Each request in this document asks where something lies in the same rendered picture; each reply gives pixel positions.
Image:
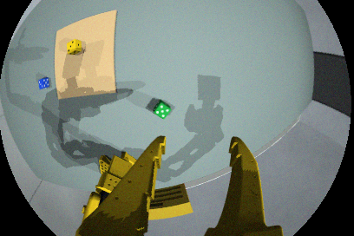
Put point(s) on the yellow die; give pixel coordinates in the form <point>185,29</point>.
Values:
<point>74,47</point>

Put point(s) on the blue die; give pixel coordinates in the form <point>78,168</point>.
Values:
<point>43,83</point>

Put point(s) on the green die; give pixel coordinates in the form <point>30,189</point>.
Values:
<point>162,109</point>

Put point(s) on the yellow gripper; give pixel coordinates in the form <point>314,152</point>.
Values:
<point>125,210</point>

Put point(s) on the beige mat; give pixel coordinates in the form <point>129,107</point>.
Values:
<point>91,71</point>

